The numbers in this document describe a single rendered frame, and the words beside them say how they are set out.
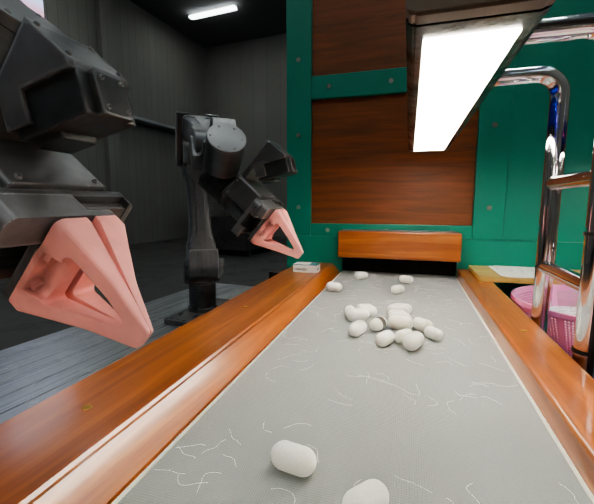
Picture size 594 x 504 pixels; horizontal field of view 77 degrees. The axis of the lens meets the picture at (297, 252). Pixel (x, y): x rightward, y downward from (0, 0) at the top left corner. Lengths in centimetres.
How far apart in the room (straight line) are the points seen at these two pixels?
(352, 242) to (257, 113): 996
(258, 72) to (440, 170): 1021
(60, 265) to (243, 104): 1090
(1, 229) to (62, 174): 7
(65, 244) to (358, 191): 88
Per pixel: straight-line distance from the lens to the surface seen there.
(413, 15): 27
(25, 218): 23
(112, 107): 24
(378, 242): 97
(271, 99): 1073
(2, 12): 28
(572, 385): 45
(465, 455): 35
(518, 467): 36
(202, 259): 86
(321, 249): 105
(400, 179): 104
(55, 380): 69
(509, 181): 106
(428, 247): 97
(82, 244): 24
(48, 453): 33
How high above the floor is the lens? 93
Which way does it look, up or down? 8 degrees down
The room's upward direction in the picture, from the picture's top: straight up
